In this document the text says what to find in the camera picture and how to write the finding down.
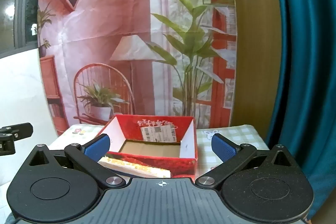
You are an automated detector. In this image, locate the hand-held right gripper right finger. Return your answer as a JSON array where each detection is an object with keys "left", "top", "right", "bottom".
[{"left": 196, "top": 133, "right": 298, "bottom": 189}]

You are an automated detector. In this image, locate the green checked tablecloth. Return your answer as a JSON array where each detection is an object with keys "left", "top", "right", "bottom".
[{"left": 49, "top": 124, "right": 271, "bottom": 180}]

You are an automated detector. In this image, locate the red cardboard box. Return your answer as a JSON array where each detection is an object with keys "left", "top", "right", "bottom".
[{"left": 96, "top": 114, "right": 198, "bottom": 179}]

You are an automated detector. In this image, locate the printed room backdrop cloth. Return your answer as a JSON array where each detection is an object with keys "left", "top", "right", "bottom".
[{"left": 38, "top": 0, "right": 238, "bottom": 135}]

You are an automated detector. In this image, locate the grey window frame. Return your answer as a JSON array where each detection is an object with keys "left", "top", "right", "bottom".
[{"left": 0, "top": 0, "right": 50, "bottom": 56}]

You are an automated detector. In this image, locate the teal curtain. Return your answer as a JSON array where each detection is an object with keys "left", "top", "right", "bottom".
[{"left": 264, "top": 0, "right": 336, "bottom": 222}]

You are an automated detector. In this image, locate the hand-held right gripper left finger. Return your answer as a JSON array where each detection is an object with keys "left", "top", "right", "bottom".
[{"left": 25, "top": 134, "right": 126, "bottom": 187}]

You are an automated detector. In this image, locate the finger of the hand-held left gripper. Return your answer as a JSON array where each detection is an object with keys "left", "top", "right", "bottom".
[{"left": 0, "top": 123, "right": 33, "bottom": 140}]

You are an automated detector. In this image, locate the white board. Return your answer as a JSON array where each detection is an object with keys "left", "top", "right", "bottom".
[{"left": 0, "top": 48, "right": 59, "bottom": 188}]

